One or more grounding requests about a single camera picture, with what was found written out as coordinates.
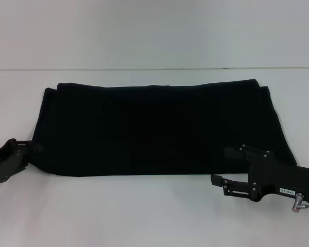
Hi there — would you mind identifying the black shirt with FREE print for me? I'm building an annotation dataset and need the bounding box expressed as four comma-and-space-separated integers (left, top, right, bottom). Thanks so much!
28, 78, 299, 178

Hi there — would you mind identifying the right arm cable with connector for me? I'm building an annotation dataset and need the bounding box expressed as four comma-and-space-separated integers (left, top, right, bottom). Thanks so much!
291, 192, 309, 213

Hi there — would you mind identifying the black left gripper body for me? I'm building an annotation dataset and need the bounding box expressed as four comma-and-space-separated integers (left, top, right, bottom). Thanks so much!
0, 138, 29, 184

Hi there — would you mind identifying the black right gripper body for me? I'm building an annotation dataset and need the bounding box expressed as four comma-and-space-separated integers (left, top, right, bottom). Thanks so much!
248, 150, 309, 203

